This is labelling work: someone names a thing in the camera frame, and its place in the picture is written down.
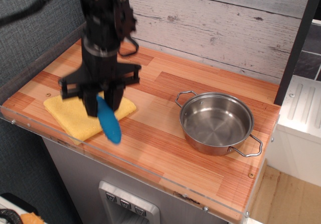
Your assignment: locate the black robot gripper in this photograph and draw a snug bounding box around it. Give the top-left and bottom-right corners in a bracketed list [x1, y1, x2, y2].
[59, 37, 141, 117]

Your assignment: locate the blue handled metal fork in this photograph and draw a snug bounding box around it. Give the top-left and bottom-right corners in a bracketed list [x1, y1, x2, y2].
[96, 95, 121, 144]

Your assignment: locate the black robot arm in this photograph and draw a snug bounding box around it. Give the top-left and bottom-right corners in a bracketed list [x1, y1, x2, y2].
[59, 0, 141, 117]

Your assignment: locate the yellow folded cloth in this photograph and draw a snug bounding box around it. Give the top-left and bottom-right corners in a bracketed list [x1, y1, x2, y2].
[44, 96, 136, 145]

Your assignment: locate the clear acrylic edge guard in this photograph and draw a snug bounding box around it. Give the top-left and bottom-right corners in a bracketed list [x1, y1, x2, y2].
[1, 106, 249, 223]

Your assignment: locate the silver dispenser panel with buttons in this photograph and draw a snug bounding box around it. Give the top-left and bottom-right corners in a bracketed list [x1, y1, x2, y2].
[98, 181, 161, 223]

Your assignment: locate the stainless steel pot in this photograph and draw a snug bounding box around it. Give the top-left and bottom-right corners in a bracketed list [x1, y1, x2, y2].
[178, 92, 263, 158]

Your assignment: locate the orange object bottom left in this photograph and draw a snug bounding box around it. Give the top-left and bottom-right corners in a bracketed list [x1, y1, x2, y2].
[20, 212, 45, 224]

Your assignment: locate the dark right support post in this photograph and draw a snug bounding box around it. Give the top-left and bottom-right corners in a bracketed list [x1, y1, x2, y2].
[274, 0, 319, 106]

